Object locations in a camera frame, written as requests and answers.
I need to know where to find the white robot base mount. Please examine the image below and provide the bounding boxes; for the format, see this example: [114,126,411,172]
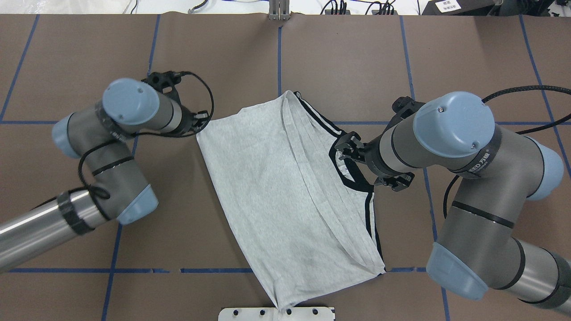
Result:
[218,306,336,321]

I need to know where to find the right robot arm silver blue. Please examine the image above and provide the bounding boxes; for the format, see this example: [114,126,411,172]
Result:
[335,91,570,315]

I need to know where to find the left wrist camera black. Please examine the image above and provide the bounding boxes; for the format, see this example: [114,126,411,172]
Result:
[141,71,183,104]

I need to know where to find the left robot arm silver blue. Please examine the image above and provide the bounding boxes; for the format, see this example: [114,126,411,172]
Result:
[1,71,215,272]

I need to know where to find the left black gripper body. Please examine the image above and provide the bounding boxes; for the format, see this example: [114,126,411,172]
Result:
[177,106,210,136]

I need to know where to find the black braided cable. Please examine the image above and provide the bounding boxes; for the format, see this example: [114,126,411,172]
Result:
[442,85,571,219]

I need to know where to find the grey t-shirt with cartoon print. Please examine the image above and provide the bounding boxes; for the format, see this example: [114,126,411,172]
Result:
[197,90,387,310]

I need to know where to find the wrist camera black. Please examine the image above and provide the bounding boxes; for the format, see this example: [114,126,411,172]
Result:
[388,97,425,128]
[141,71,183,104]

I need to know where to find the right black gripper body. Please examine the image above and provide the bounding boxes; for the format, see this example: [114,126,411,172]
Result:
[357,136,415,192]

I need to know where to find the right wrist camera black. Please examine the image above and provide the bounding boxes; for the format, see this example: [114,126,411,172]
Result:
[388,97,425,128]

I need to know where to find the aluminium frame post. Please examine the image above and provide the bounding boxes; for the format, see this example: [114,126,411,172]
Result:
[268,0,291,21]

